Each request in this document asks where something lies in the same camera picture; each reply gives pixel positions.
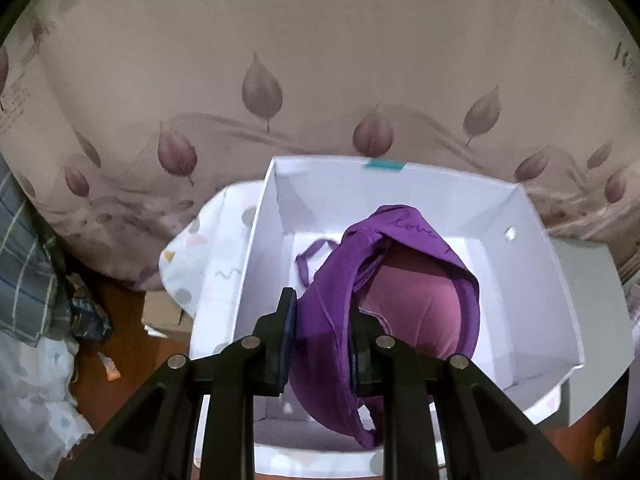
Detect small yellow object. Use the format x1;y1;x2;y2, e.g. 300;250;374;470
592;427;614;457

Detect purple underwear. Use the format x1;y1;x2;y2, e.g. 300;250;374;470
290;204;482;451

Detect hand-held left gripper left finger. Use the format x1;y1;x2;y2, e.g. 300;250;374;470
62;287;301;480

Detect dark printed wrapper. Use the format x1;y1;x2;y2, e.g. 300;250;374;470
69;274;114;345

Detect small cardboard box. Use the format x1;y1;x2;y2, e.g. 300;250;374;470
141;290;189;339

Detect white shoe box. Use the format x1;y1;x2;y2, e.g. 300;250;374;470
189;156;586;448

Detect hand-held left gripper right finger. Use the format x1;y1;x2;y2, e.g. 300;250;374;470
347;305;581;480

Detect plaid cloth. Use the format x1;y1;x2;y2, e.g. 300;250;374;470
0;160;76;346

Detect leaf print curtain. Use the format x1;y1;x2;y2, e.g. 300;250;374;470
0;0;640;292

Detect white crumpled cloth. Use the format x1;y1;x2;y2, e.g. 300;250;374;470
0;330;96;477

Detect small orange wrapper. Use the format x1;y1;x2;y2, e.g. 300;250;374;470
97;352;122;382

